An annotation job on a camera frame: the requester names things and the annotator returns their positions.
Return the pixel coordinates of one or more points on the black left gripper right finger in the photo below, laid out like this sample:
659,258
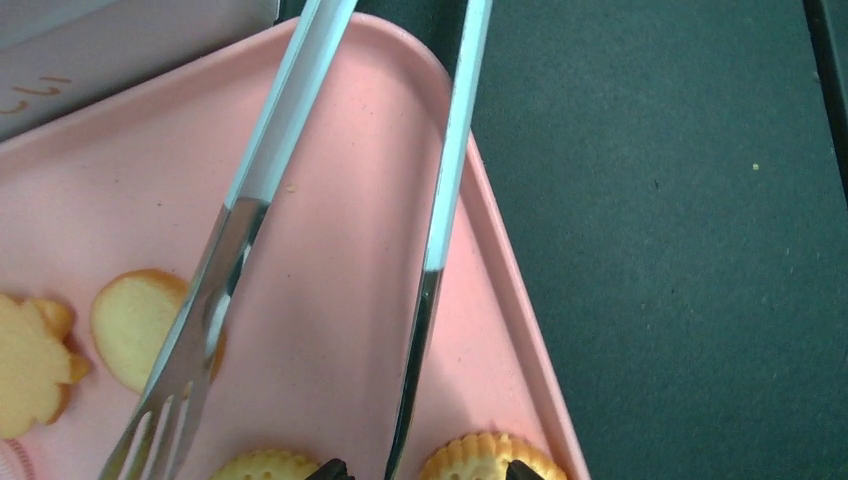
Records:
518,470

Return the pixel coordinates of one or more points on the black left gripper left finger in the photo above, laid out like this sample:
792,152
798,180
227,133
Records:
333,469

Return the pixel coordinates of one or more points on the silver metal tongs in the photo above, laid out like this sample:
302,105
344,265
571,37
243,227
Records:
160,433

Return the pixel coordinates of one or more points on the orange cookie bottom left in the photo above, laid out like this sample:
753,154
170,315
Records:
486,455

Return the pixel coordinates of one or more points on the round orange cookie bottom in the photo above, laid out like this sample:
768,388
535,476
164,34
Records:
270,464

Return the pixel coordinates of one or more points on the pale oval cookie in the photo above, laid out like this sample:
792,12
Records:
130,319

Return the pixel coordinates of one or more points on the pale flower cookie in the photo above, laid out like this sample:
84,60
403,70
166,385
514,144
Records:
37,367

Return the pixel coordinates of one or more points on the metal tin with white dividers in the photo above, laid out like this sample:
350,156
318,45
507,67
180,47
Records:
59,56

